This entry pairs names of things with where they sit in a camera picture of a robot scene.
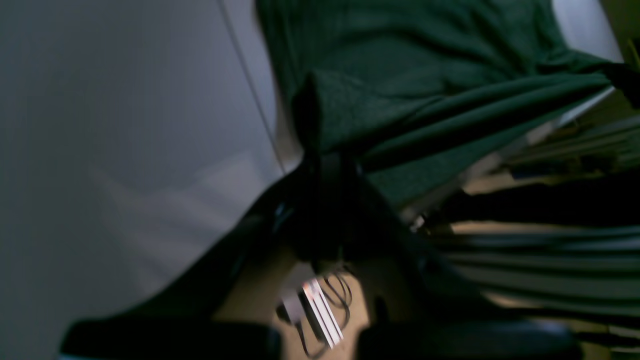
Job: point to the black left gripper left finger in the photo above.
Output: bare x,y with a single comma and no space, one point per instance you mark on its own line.
221,307

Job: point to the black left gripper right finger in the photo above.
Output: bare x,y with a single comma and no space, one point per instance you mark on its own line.
419,307

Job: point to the dark green t-shirt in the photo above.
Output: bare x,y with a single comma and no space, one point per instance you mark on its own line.
419,90

